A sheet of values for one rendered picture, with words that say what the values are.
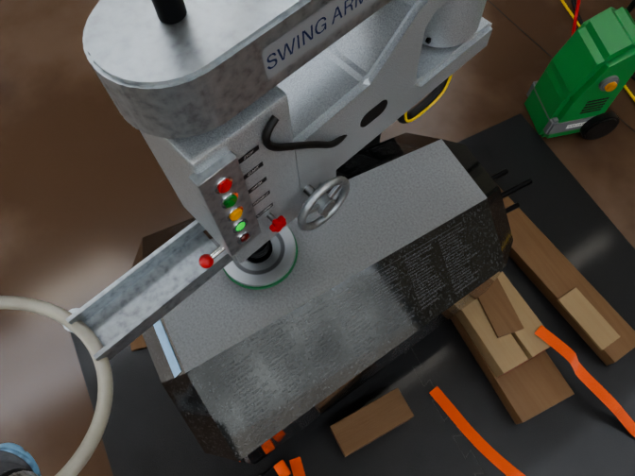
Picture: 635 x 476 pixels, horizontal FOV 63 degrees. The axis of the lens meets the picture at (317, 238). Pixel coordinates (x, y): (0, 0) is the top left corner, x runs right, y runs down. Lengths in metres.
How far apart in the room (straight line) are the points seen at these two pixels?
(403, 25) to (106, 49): 0.56
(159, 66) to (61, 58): 2.73
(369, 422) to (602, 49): 1.79
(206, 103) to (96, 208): 2.05
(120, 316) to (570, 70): 2.14
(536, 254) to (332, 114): 1.58
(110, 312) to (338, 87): 0.71
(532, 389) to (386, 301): 0.89
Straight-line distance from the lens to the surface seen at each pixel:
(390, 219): 1.56
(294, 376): 1.54
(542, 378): 2.28
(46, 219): 2.86
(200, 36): 0.76
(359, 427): 2.08
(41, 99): 3.31
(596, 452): 2.41
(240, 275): 1.44
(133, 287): 1.29
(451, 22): 1.31
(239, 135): 0.85
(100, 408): 1.19
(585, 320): 2.40
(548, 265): 2.45
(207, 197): 0.87
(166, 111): 0.76
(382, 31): 1.09
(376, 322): 1.57
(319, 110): 1.04
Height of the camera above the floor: 2.21
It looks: 65 degrees down
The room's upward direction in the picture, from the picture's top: 5 degrees counter-clockwise
